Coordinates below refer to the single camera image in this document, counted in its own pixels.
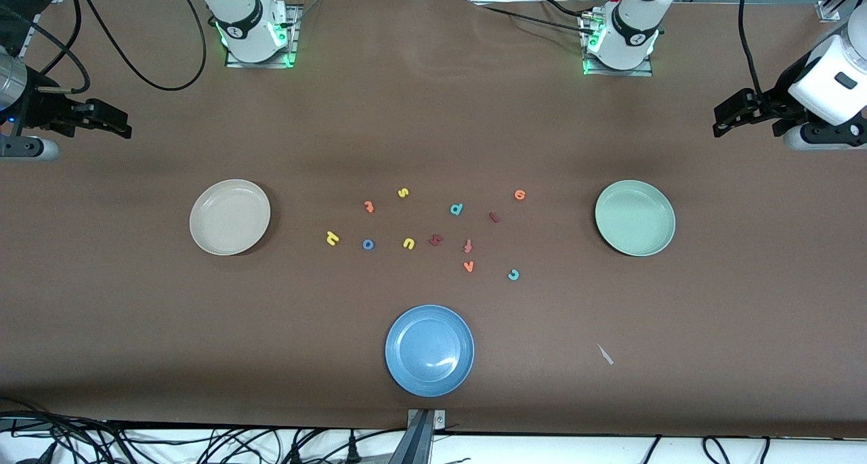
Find green round plate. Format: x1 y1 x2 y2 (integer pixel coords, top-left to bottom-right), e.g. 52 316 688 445
595 180 677 257

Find beige round plate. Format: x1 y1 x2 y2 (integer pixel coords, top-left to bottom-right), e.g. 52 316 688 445
189 179 272 256

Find brown table cover sheet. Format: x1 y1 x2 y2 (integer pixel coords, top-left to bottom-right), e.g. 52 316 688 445
0 0 867 439

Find blue round plate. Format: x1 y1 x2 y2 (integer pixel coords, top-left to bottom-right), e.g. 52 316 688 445
385 305 475 398

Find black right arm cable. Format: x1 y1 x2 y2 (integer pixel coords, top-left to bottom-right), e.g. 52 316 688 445
0 0 208 96

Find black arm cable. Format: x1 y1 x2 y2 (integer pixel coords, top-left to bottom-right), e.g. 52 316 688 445
737 0 767 100
0 0 208 96

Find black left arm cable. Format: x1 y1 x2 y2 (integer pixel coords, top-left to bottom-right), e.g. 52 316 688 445
737 0 767 100

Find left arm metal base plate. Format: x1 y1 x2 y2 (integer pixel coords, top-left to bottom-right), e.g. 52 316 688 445
580 9 655 78

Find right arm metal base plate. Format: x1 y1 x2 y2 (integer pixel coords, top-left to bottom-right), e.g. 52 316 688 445
225 3 300 69

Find black cable on table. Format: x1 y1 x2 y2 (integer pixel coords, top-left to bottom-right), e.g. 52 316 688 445
536 0 598 19
482 5 591 34

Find grey metal camera post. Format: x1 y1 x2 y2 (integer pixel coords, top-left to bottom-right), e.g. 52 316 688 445
389 408 448 464

